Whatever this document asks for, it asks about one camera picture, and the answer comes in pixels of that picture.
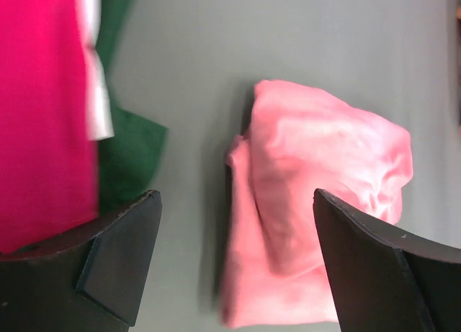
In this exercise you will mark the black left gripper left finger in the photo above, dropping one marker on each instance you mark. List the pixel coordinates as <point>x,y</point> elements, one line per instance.
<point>90,278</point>

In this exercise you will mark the salmon pink t shirt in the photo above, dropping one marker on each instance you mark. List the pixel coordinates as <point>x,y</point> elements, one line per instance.
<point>300,139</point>

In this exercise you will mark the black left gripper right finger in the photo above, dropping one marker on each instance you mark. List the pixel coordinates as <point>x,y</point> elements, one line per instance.
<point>382,277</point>

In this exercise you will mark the folded dark green t shirt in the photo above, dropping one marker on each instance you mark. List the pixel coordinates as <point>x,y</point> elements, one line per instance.
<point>128,161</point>

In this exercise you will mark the folded white t shirt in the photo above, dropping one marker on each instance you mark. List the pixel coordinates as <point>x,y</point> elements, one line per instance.
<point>98,112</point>

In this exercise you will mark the folded magenta t shirt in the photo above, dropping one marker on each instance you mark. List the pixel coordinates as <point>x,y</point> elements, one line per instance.
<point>48,163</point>

